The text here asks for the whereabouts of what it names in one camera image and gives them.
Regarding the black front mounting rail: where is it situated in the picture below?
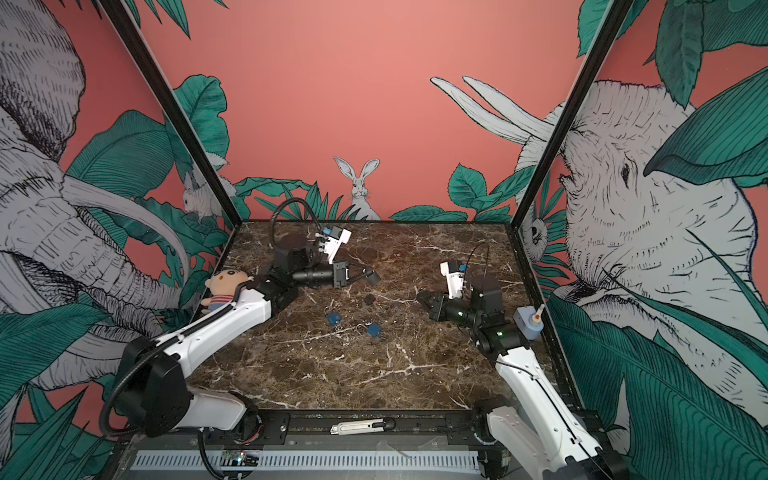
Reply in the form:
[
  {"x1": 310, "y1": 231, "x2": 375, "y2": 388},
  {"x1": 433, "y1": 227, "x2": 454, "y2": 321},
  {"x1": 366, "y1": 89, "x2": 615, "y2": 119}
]
[{"x1": 249, "y1": 409, "x2": 502, "y2": 450}]

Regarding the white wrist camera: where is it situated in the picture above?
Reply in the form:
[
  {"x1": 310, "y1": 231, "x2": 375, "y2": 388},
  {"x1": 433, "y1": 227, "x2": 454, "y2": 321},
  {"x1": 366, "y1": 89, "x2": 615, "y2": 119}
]
[
  {"x1": 440, "y1": 260, "x2": 467, "y2": 299},
  {"x1": 315, "y1": 226, "x2": 351, "y2": 264}
]

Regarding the black right frame post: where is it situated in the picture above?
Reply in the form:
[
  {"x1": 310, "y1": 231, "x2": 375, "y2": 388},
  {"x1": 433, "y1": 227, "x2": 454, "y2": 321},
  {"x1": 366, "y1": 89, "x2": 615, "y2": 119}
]
[{"x1": 511, "y1": 0, "x2": 633, "y2": 231}]

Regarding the blue padlock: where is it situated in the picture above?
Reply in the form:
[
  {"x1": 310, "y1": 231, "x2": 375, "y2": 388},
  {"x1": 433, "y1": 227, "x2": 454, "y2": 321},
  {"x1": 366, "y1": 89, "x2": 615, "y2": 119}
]
[
  {"x1": 327, "y1": 312, "x2": 342, "y2": 327},
  {"x1": 367, "y1": 323, "x2": 383, "y2": 338}
]

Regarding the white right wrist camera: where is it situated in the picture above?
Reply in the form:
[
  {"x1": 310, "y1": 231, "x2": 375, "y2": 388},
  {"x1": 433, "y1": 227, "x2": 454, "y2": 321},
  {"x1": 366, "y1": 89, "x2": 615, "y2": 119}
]
[{"x1": 440, "y1": 260, "x2": 467, "y2": 299}]

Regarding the white utility knife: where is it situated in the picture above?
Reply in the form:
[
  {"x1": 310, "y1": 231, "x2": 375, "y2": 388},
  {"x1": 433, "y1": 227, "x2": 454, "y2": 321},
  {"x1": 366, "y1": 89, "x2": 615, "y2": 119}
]
[{"x1": 330, "y1": 418, "x2": 396, "y2": 436}]

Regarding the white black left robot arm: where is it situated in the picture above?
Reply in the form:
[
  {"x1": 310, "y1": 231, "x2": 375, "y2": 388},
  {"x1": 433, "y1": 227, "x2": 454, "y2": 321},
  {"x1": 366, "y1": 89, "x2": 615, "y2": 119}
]
[{"x1": 99, "y1": 234, "x2": 356, "y2": 443}]

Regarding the white slotted cable duct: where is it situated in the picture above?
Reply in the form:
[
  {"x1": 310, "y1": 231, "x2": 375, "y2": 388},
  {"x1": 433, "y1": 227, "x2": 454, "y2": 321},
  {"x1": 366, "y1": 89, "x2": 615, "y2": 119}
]
[{"x1": 130, "y1": 450, "x2": 480, "y2": 474}]

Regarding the black padlock front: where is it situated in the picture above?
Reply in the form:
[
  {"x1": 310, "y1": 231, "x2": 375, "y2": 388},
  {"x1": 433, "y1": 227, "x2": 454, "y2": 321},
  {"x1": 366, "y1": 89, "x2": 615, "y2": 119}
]
[{"x1": 365, "y1": 270, "x2": 380, "y2": 286}]

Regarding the black left frame post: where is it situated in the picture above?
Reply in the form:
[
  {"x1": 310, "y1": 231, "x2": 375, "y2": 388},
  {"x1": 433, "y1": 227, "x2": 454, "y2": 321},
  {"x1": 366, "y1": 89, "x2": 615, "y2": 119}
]
[{"x1": 99, "y1": 0, "x2": 242, "y2": 227}]

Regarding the black frame post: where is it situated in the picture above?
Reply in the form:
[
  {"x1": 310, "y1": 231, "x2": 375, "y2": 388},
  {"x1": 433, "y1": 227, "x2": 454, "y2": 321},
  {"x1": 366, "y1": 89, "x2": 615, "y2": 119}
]
[
  {"x1": 511, "y1": 0, "x2": 633, "y2": 231},
  {"x1": 99, "y1": 0, "x2": 242, "y2": 227}
]

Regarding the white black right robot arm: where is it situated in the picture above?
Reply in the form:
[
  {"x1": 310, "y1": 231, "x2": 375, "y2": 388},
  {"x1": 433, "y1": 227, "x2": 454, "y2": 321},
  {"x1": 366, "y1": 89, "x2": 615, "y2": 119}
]
[{"x1": 417, "y1": 271, "x2": 630, "y2": 479}]

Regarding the plush doll striped shirt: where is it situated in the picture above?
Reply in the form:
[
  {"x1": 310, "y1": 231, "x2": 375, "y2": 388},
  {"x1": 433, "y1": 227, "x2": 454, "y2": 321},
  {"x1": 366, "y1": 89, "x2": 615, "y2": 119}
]
[{"x1": 201, "y1": 269, "x2": 252, "y2": 314}]

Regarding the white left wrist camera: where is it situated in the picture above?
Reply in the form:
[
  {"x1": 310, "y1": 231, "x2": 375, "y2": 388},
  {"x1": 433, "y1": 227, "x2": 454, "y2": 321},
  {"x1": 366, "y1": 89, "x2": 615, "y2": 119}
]
[{"x1": 315, "y1": 226, "x2": 351, "y2": 264}]

